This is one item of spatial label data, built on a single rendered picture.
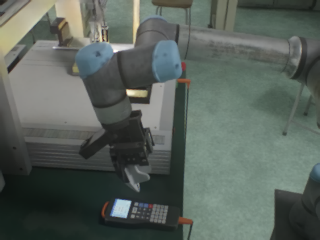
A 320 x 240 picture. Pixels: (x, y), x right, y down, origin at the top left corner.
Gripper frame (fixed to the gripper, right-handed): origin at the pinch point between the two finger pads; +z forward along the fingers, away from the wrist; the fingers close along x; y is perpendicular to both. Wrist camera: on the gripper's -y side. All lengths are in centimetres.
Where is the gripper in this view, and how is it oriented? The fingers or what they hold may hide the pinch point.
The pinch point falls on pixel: (135, 186)
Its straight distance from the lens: 88.9
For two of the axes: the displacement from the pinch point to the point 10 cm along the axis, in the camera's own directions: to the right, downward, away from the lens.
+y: 9.6, -1.0, -2.6
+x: 1.6, -5.8, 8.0
